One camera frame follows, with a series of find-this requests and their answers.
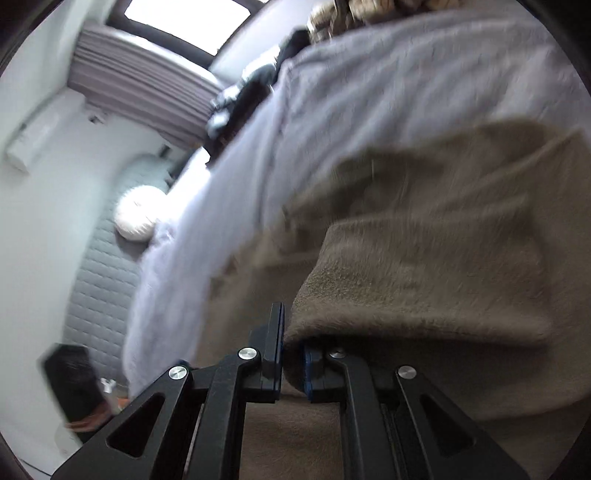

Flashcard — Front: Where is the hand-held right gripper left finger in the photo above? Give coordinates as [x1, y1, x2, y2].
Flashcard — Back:
[51, 302, 285, 480]

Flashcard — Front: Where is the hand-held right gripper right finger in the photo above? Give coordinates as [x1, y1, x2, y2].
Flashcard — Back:
[302, 342, 532, 480]

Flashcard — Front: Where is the brown towel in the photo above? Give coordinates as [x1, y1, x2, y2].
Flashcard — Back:
[191, 117, 591, 480]

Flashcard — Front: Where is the grey quilted mattress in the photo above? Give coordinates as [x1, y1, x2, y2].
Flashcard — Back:
[60, 154, 185, 384]

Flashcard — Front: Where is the round white pillow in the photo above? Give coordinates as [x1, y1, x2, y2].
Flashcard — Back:
[115, 185, 169, 241]

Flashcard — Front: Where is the black jacket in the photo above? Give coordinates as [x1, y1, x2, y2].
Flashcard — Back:
[205, 28, 310, 155]

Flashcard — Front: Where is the white embossed blanket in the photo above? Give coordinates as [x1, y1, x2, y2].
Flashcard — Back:
[122, 9, 587, 398]

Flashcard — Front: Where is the grey pleated curtain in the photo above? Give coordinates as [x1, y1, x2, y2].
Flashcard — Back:
[67, 25, 222, 151]

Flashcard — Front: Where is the white air conditioner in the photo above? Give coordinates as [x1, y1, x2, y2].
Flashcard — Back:
[6, 90, 88, 174]

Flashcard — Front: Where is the cream striped garment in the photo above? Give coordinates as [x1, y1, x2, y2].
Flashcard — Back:
[307, 0, 444, 44]

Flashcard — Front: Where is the dark framed window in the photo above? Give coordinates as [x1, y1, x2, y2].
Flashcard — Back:
[108, 0, 266, 65]

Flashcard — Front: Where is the black bag with orange strap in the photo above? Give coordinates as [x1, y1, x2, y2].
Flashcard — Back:
[39, 344, 114, 432]

